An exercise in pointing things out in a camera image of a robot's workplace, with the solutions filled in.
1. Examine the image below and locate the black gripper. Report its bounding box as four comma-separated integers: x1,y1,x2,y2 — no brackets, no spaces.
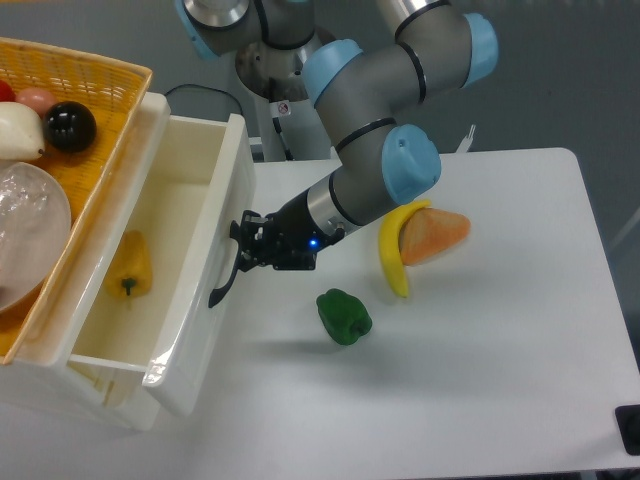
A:
234,191,345,273

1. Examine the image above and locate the white top drawer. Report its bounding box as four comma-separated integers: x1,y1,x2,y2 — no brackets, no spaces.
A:
64,113,257,419

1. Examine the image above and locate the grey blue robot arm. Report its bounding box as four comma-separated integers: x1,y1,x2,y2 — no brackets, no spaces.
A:
176,1,499,272

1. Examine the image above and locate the white drawer cabinet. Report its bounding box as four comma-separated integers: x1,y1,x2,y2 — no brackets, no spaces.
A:
1,93,170,430

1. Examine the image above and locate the green bell pepper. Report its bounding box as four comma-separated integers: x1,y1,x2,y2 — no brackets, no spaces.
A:
316,288,373,346

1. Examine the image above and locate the yellow bell pepper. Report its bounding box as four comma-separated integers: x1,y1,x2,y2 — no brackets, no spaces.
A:
103,230,153,299

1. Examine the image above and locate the yellow banana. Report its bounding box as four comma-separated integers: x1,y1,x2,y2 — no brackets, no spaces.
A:
378,200,431,298

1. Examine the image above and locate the orange triangular bread slice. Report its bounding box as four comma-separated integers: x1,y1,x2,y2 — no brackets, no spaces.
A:
399,208,471,266

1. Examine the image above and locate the yellow woven basket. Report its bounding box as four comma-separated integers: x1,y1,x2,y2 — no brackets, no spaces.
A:
1,38,152,365

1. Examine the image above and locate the black ball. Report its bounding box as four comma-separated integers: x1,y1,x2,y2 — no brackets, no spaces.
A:
42,101,97,153

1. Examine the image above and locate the clear plastic wrapped bowl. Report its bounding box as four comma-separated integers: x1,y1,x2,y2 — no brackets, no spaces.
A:
1,162,71,311

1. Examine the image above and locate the white toy radish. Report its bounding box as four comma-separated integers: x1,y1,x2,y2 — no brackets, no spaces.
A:
1,102,45,162

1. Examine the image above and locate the pink toy fruit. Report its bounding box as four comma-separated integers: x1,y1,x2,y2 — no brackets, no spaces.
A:
15,87,58,116

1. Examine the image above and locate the red toy tomato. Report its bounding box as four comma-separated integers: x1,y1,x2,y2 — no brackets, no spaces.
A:
0,80,16,102

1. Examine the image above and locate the black corner clamp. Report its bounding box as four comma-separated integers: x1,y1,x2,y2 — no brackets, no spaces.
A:
614,404,640,456

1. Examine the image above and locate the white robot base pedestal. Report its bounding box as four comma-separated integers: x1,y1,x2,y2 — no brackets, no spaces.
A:
235,27,335,162

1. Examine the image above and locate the black cable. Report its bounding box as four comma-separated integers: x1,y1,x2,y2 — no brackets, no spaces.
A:
163,83,245,126

